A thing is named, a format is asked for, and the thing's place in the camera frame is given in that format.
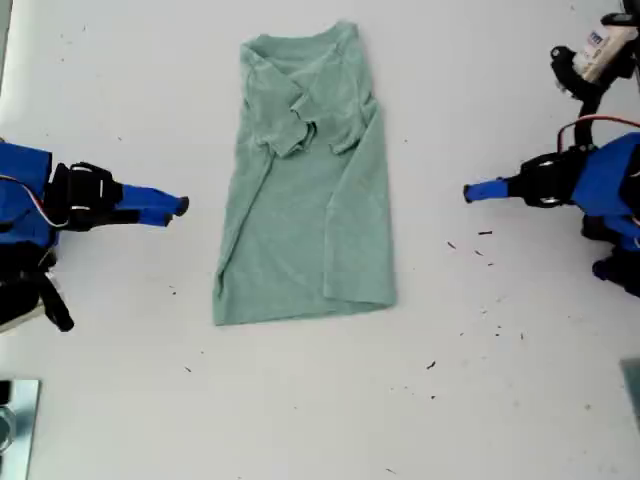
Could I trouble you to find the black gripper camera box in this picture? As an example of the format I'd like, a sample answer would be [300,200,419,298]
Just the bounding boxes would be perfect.
[549,12,640,104]
[0,278,49,335]

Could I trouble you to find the green t-shirt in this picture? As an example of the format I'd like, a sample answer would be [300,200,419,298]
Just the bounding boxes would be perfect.
[212,19,399,327]

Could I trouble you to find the red white servo wires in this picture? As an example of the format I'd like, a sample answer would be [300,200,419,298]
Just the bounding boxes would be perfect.
[556,115,640,152]
[0,173,69,230]

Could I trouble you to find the large steel plate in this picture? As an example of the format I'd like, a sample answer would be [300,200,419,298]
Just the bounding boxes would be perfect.
[0,378,42,480]

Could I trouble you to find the black camera stalk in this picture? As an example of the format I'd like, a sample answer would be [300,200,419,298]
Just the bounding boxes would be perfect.
[573,92,602,152]
[39,272,77,333]

